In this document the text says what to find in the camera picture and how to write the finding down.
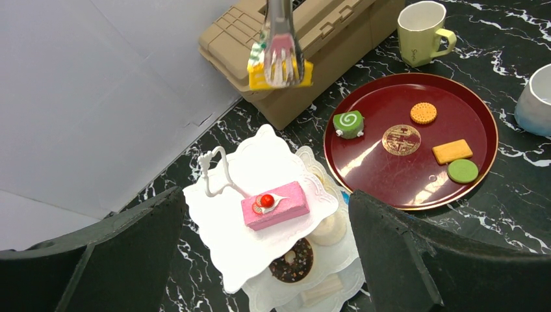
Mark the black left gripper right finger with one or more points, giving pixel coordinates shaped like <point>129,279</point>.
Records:
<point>412,265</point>

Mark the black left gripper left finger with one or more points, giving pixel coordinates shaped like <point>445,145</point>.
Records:
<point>121,263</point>

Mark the white round cream puff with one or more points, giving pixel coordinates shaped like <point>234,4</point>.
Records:
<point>330,230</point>

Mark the blue sprinkled donut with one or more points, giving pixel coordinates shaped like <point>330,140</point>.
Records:
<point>345,197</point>

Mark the chocolate glazed donut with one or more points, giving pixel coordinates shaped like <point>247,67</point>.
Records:
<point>295,265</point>

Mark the red round tray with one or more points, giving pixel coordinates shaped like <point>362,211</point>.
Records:
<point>393,160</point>

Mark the pink cake with cherry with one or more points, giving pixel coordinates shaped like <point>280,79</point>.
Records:
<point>274,206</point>

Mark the white three-tier dessert stand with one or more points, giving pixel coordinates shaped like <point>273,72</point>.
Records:
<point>242,255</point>

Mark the green swirl roll cake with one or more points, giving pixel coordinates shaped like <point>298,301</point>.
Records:
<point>349,125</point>

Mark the yellow cake slice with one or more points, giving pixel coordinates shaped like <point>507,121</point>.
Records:
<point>258,75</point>

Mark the metal tongs with white handle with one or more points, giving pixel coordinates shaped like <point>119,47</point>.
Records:
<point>282,41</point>

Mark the green round macaron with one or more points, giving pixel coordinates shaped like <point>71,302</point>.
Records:
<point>462,171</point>

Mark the orange square cake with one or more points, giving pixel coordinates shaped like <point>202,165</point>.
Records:
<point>452,151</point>

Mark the orange round cookie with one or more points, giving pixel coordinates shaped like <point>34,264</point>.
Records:
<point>423,113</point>

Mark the white mug blue base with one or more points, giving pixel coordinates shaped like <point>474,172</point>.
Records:
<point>532,111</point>

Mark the pale green ceramic mug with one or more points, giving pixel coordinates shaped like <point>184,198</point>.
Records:
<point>422,35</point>

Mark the tan plastic toolbox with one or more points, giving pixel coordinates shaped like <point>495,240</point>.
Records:
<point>333,35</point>

